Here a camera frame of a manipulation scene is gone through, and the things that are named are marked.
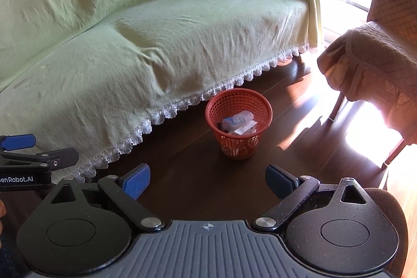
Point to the red plastic mesh basket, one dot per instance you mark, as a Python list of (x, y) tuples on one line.
[(229, 103)]

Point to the beige quilted covered chair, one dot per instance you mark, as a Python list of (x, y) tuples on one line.
[(376, 62)]

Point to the person left hand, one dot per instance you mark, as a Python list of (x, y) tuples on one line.
[(2, 214)]

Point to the white flat box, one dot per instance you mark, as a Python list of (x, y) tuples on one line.
[(246, 129)]

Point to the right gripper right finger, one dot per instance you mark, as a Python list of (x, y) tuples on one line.
[(291, 191)]

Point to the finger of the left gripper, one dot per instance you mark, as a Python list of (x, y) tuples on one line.
[(58, 159), (17, 142)]

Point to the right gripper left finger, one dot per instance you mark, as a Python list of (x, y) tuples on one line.
[(123, 193)]

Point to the green covered sofa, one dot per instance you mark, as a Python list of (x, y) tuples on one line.
[(97, 75)]

